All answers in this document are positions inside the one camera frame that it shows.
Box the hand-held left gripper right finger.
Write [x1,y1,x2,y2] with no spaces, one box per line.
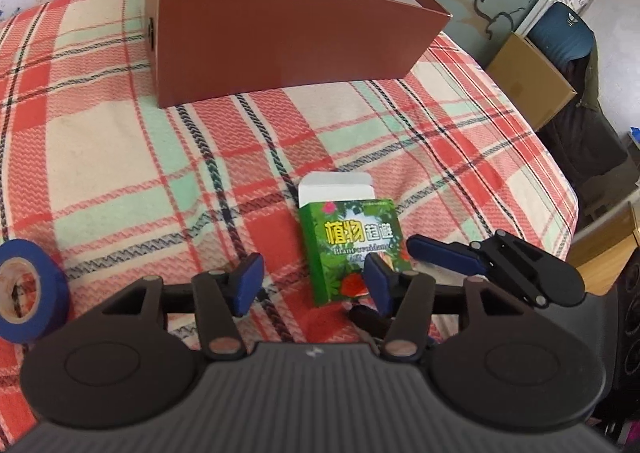
[363,252,539,360]

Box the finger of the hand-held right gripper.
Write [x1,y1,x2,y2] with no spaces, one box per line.
[406,229,552,309]

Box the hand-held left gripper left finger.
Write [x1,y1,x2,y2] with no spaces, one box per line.
[102,252,266,361]

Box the green box with flap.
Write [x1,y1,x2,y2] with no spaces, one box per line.
[298,172,414,307]

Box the blue tape roll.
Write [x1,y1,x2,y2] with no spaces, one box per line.
[0,238,70,344]

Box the brown cardboard storage box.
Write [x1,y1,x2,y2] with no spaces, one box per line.
[141,0,454,109]

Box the small black object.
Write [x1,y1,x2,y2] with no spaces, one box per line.
[347,303,392,350]

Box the dark chair with blue backpack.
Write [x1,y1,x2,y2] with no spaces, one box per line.
[537,50,630,230]

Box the plaid blanket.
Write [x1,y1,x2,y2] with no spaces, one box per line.
[0,0,581,440]

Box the plain cardboard box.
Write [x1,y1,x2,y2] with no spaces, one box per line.
[485,31,579,132]

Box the blue backpack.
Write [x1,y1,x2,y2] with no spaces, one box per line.
[528,2,599,80]

